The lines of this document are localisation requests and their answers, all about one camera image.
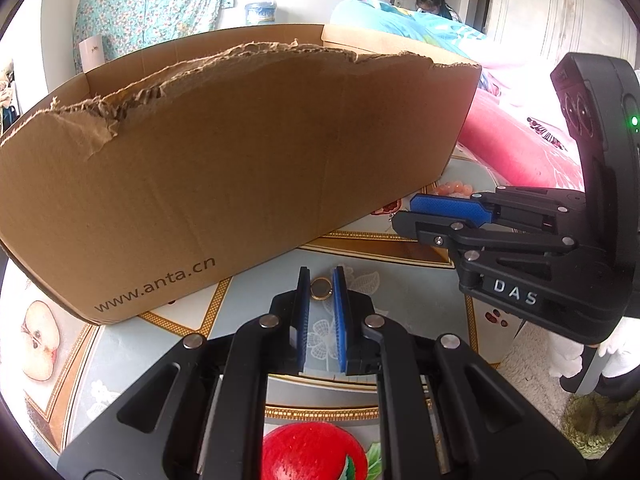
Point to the white panelled door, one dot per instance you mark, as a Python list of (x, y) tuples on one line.
[(550, 5)]

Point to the large torn cardboard box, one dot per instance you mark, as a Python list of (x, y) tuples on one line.
[(225, 160)]

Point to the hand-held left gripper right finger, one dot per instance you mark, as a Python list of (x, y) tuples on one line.
[(340, 325)]

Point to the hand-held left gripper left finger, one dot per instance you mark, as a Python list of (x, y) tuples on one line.
[(301, 325)]

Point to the fruit print tablecloth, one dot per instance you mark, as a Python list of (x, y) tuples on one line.
[(150, 360)]

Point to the pink floral blanket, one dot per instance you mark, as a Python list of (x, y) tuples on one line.
[(510, 150)]

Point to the blue water jug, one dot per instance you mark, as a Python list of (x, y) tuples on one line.
[(260, 12)]

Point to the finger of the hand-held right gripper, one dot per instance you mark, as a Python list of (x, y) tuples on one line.
[(445, 205), (440, 235)]

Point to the green fluffy rug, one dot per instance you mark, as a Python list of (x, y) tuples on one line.
[(595, 425)]

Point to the blue patterned quilt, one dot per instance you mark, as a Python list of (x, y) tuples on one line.
[(400, 20)]

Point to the heap of beige clothes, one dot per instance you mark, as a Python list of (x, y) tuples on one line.
[(6, 85)]

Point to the teal floral wall cloth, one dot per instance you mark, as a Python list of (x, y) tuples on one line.
[(150, 5)]

